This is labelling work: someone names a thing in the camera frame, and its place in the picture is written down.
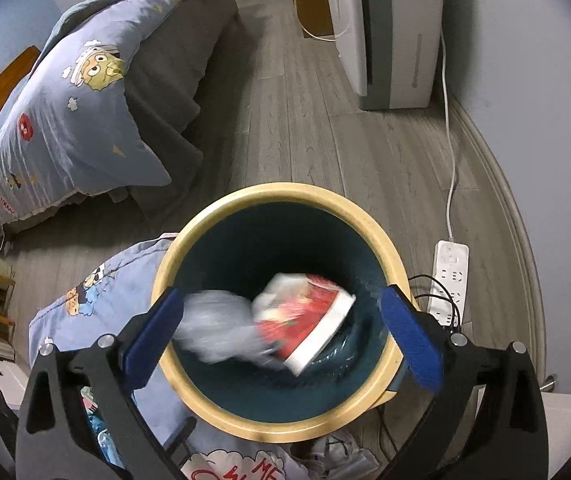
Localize white power strip cable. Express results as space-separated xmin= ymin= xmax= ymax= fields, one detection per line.
xmin=438 ymin=30 xmax=459 ymax=243

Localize white cloth red print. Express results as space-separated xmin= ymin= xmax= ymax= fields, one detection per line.
xmin=182 ymin=440 xmax=311 ymax=480

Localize black cables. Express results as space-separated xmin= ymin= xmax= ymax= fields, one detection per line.
xmin=408 ymin=274 xmax=463 ymax=333

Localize grey bed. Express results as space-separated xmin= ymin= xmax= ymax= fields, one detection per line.
xmin=5 ymin=0 xmax=246 ymax=233

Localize white air purifier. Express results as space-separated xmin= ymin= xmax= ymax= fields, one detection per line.
xmin=320 ymin=0 xmax=445 ymax=111

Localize clear plastic bag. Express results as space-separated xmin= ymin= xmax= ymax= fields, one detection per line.
xmin=290 ymin=435 xmax=381 ymax=480

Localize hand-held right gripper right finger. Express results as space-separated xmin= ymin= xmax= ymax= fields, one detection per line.
xmin=379 ymin=284 xmax=550 ymax=480

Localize white charging cable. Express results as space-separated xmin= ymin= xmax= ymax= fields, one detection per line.
xmin=290 ymin=0 xmax=337 ymax=41

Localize red white paper cup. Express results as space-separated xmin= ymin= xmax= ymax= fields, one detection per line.
xmin=252 ymin=273 xmax=357 ymax=378

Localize white plastic bag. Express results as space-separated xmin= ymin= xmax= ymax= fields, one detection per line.
xmin=172 ymin=290 xmax=286 ymax=371

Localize blue grey duvet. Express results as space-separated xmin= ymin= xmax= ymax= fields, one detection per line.
xmin=45 ymin=0 xmax=238 ymax=61

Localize white power strip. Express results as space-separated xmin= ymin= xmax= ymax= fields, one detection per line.
xmin=426 ymin=240 xmax=470 ymax=328

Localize blue cartoon print pillow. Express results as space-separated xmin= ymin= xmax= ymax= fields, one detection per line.
xmin=0 ymin=32 xmax=172 ymax=238

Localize yellow rimmed teal trash bin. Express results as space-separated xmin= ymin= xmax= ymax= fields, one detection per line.
xmin=150 ymin=182 xmax=419 ymax=445

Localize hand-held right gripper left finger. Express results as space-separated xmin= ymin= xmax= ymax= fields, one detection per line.
xmin=15 ymin=285 xmax=188 ymax=480

